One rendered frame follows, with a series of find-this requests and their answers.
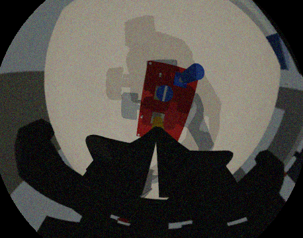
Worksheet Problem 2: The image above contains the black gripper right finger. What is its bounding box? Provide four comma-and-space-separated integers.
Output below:
156, 127, 234, 198

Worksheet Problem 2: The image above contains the red circuit board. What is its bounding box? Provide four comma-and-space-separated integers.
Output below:
136, 61, 204, 142

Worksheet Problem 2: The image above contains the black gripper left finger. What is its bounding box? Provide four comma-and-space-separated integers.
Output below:
85, 126, 159, 196

